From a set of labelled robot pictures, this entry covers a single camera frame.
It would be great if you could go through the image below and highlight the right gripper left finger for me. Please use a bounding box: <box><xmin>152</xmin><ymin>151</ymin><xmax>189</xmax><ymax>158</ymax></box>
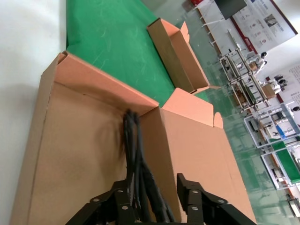
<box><xmin>64</xmin><ymin>180</ymin><xmax>137</xmax><ymax>225</ymax></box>

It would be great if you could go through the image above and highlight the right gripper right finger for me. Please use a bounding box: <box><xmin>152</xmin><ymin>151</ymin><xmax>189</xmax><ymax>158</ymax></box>
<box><xmin>177</xmin><ymin>172</ymin><xmax>250</xmax><ymax>225</ymax></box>

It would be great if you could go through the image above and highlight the black power cable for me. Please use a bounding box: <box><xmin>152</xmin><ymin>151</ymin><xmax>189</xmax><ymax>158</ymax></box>
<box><xmin>118</xmin><ymin>108</ymin><xmax>179</xmax><ymax>225</ymax></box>

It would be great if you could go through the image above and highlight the flat open cardboard box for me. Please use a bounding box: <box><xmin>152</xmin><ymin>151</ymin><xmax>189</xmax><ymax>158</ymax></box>
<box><xmin>9</xmin><ymin>51</ymin><xmax>257</xmax><ymax>225</ymax></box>

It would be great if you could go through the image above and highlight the deep open cardboard box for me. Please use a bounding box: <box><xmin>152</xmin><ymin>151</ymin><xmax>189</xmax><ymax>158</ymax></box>
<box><xmin>147</xmin><ymin>18</ymin><xmax>222</xmax><ymax>95</ymax></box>

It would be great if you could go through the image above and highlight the white shelf rack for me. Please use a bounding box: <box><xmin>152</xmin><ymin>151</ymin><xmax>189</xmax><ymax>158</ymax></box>
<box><xmin>243</xmin><ymin>104</ymin><xmax>300</xmax><ymax>149</ymax></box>

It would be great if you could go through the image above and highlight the white rack with green cloth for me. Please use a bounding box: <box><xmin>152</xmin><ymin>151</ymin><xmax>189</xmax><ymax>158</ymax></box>
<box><xmin>260</xmin><ymin>146</ymin><xmax>300</xmax><ymax>189</ymax></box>

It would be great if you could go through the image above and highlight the blue tray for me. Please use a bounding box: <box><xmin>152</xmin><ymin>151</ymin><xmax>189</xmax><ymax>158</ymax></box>
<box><xmin>276</xmin><ymin>124</ymin><xmax>295</xmax><ymax>138</ymax></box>

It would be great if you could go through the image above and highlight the metal pipe rack table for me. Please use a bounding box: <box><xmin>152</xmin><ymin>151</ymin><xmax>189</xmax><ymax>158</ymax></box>
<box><xmin>228</xmin><ymin>72</ymin><xmax>271</xmax><ymax>111</ymax></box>
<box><xmin>219</xmin><ymin>48</ymin><xmax>254</xmax><ymax>80</ymax></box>

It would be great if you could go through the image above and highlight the brown carton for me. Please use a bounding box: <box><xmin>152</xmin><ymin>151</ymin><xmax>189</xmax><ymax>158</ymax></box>
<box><xmin>262</xmin><ymin>83</ymin><xmax>277</xmax><ymax>98</ymax></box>

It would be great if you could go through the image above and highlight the white humanoid robot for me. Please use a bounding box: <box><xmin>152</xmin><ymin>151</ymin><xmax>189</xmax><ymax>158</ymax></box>
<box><xmin>254</xmin><ymin>51</ymin><xmax>269</xmax><ymax>75</ymax></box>
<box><xmin>266</xmin><ymin>75</ymin><xmax>288</xmax><ymax>94</ymax></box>

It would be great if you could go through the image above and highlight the green table cloth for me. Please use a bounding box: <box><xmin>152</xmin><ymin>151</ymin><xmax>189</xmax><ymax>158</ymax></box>
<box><xmin>65</xmin><ymin>0</ymin><xmax>214</xmax><ymax>112</ymax></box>

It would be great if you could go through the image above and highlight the dark board on stand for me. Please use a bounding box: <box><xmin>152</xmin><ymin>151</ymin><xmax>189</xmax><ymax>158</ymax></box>
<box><xmin>215</xmin><ymin>0</ymin><xmax>249</xmax><ymax>21</ymax></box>

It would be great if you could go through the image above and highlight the red-trimmed wall poster board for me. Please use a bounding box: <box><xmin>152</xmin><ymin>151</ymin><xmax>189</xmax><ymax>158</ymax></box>
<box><xmin>231</xmin><ymin>0</ymin><xmax>299</xmax><ymax>52</ymax></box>
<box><xmin>287</xmin><ymin>67</ymin><xmax>300</xmax><ymax>104</ymax></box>

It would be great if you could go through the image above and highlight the white frame table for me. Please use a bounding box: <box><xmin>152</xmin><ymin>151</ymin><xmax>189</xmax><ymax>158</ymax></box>
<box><xmin>194</xmin><ymin>0</ymin><xmax>239</xmax><ymax>46</ymax></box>

